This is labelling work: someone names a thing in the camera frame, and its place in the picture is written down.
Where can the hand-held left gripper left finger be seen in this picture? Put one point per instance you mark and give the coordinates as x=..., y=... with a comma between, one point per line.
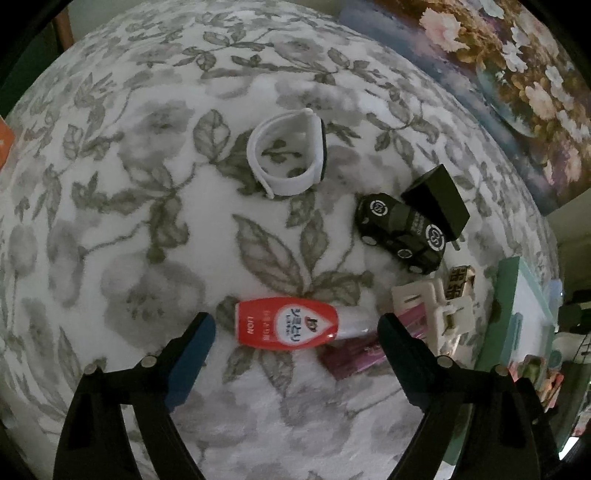
x=191, y=360

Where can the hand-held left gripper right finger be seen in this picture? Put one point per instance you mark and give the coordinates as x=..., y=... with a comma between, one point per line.
x=406, y=364

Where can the purple packet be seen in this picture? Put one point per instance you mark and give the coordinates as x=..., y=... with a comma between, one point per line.
x=351, y=360

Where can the white plastic clip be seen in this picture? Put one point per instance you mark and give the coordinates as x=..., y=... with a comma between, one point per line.
x=418, y=293

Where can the red white bottle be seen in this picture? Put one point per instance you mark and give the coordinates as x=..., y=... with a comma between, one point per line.
x=277, y=321

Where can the green rimmed white tray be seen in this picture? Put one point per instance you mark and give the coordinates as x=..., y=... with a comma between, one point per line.
x=512, y=295

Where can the black toy car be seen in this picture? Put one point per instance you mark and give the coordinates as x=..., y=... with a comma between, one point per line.
x=397, y=226

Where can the black charger plug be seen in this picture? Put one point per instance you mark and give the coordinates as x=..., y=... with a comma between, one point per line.
x=438, y=194

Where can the white watch band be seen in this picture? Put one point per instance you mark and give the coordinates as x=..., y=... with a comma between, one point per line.
x=286, y=185

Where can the white device with light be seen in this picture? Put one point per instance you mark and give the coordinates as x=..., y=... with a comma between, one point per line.
x=554, y=290

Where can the black object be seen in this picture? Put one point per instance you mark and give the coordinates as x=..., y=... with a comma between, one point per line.
x=577, y=309

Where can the floral painting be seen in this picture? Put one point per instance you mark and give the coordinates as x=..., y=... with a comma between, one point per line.
x=508, y=69

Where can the brown wooden board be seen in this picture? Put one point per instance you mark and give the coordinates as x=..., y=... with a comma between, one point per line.
x=64, y=27

